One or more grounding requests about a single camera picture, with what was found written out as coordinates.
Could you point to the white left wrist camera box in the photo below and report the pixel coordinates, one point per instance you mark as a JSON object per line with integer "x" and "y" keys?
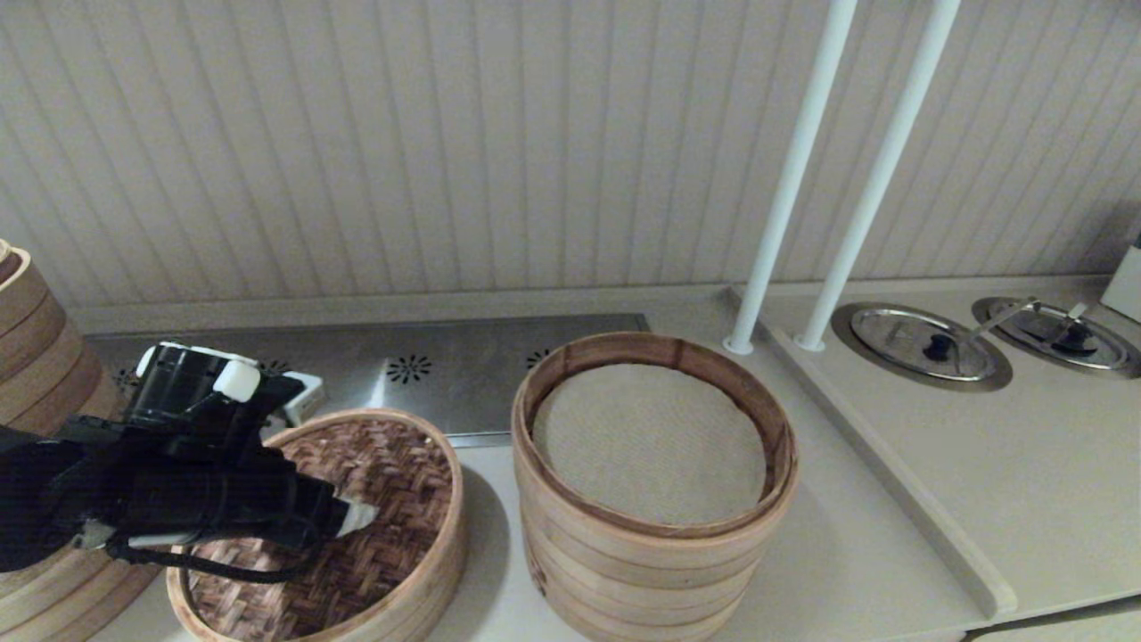
{"x": 307, "y": 397}

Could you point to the single bamboo steamer tray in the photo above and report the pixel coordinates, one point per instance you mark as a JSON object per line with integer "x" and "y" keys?
{"x": 446, "y": 581}

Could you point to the beige mesh liner in tall stack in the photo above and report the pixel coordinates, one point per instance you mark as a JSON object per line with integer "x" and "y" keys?
{"x": 651, "y": 446}

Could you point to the white container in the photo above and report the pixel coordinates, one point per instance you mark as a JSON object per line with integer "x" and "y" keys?
{"x": 1128, "y": 285}

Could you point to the round steel lid with black knob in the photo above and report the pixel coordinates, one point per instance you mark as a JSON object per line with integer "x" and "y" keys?
{"x": 1105, "y": 352}
{"x": 891, "y": 348}

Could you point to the woven bamboo steamer lid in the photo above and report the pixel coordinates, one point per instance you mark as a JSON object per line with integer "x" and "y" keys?
{"x": 401, "y": 499}

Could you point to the steel vent panel with flower holes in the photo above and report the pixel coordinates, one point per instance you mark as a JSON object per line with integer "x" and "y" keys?
{"x": 490, "y": 357}

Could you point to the white metal pole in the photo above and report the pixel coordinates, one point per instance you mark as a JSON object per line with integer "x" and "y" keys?
{"x": 793, "y": 160}
{"x": 878, "y": 169}

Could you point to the wide bamboo steamer stack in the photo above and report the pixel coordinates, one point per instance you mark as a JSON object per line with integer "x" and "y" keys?
{"x": 36, "y": 357}

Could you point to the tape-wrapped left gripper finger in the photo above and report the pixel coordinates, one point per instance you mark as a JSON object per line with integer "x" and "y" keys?
{"x": 358, "y": 517}

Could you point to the tall bamboo steamer basket stack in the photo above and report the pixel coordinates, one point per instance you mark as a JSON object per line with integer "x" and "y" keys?
{"x": 642, "y": 571}

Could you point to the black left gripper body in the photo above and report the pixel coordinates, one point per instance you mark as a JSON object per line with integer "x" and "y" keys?
{"x": 214, "y": 504}

